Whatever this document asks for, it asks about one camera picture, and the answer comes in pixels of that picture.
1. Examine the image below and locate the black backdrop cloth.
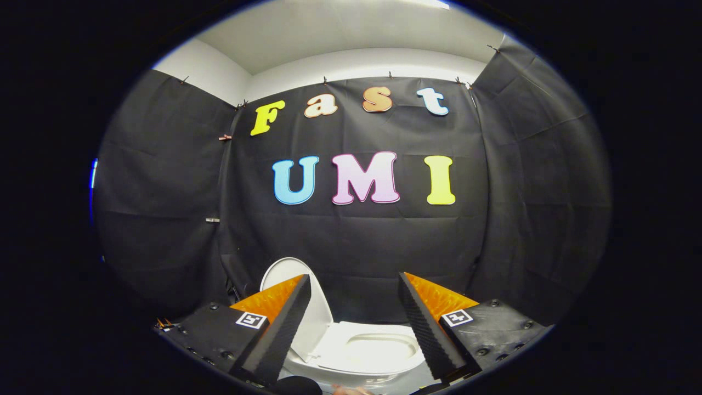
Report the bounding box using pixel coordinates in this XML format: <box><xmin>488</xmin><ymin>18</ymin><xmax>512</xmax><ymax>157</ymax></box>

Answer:
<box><xmin>92</xmin><ymin>36</ymin><xmax>612</xmax><ymax>325</ymax></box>

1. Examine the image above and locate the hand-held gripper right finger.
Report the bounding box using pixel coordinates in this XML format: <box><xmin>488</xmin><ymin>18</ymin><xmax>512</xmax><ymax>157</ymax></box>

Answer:
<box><xmin>399</xmin><ymin>272</ymin><xmax>551</xmax><ymax>381</ymax></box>

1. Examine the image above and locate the white toilet seat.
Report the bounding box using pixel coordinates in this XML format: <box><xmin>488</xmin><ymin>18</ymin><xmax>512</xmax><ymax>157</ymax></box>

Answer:
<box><xmin>317</xmin><ymin>321</ymin><xmax>426</xmax><ymax>376</ymax></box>

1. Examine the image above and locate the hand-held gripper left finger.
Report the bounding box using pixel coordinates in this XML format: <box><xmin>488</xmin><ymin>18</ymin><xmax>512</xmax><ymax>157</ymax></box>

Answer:
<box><xmin>155</xmin><ymin>274</ymin><xmax>312</xmax><ymax>386</ymax></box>

